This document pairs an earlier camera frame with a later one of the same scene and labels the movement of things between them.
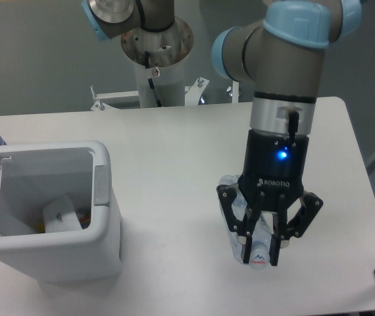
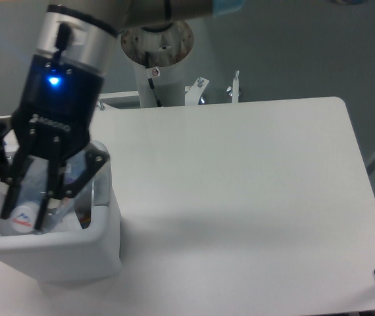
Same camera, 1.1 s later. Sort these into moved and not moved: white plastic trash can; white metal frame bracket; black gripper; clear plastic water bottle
Moved: black gripper; clear plastic water bottle
Not moved: white metal frame bracket; white plastic trash can
